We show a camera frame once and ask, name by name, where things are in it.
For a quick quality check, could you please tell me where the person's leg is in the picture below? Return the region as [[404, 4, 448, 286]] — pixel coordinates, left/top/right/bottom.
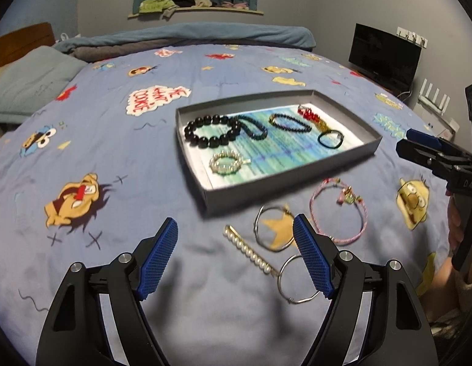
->
[[419, 252, 472, 330]]

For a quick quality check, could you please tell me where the small dark bead bracelet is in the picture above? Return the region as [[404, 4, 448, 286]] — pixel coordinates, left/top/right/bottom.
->
[[269, 113, 312, 133]]

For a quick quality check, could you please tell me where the silver bangle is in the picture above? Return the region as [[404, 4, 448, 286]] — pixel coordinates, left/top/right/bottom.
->
[[253, 205, 298, 253], [277, 255, 323, 305]]

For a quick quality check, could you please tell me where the window sill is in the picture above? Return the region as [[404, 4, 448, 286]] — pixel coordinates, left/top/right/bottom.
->
[[128, 8, 264, 19]]

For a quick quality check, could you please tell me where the blue cartoon printed blanket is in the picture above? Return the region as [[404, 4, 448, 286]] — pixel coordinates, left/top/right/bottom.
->
[[0, 40, 462, 366]]

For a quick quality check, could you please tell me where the teal folded blanket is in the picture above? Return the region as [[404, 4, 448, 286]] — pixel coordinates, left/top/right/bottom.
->
[[53, 23, 317, 52]]

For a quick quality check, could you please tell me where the grey cardboard box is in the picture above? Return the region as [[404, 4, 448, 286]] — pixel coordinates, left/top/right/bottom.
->
[[175, 89, 383, 216]]

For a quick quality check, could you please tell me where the black hair tie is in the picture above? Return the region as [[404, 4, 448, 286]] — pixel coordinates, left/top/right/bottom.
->
[[318, 129, 344, 149]]

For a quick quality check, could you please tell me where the wooden headboard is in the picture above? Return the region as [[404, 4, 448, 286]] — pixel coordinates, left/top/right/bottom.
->
[[0, 22, 55, 73]]

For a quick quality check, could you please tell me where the white wall hook rack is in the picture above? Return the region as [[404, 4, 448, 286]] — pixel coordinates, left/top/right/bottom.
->
[[396, 27, 429, 47]]

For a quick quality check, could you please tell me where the pink cord bracelet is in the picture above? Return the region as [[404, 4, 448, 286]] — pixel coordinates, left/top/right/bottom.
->
[[310, 178, 369, 246]]

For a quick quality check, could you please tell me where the grey pillow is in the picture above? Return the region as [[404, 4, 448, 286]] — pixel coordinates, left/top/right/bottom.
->
[[0, 46, 88, 124]]

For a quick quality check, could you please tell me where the red bead bracelet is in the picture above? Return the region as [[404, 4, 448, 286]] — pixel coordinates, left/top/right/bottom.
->
[[297, 104, 330, 131]]

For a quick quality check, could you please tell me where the grey folded blanket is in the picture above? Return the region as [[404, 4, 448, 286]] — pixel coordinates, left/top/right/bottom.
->
[[74, 41, 176, 62]]

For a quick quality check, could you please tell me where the printed paper sheet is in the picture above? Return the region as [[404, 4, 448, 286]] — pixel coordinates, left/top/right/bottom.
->
[[198, 102, 364, 190]]

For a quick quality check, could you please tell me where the pearl bar hair clip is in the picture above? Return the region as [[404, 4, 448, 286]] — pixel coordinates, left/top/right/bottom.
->
[[223, 225, 281, 277]]

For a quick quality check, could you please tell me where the large black bead bracelet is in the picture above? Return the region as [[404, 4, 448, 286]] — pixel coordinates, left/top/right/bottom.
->
[[183, 114, 240, 149]]

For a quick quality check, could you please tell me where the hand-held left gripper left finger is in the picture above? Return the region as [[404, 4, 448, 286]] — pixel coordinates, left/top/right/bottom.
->
[[35, 217, 179, 366]]

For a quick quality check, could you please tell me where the white router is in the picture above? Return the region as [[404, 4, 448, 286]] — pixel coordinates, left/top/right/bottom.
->
[[417, 78, 452, 115]]

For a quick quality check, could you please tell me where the black monitor screen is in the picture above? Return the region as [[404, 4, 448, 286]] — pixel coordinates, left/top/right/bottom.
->
[[348, 23, 422, 92]]

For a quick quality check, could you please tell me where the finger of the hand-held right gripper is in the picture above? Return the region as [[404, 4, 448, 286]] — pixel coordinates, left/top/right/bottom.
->
[[406, 129, 472, 159], [396, 139, 456, 178]]

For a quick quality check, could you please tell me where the person's right hand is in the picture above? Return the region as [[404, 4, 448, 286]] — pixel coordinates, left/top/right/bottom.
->
[[448, 197, 465, 253]]

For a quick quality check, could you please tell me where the green cloth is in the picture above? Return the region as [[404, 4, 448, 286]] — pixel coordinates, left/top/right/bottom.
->
[[139, 0, 179, 14]]

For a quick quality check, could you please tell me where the blue bead bracelet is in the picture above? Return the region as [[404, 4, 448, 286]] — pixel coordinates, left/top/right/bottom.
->
[[236, 114, 268, 141]]

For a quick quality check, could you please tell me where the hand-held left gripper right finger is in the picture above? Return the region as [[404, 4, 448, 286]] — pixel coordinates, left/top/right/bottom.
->
[[292, 213, 439, 366]]

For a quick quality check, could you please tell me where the round pearl hair clip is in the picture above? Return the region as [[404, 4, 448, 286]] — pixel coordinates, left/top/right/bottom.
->
[[209, 152, 253, 176]]

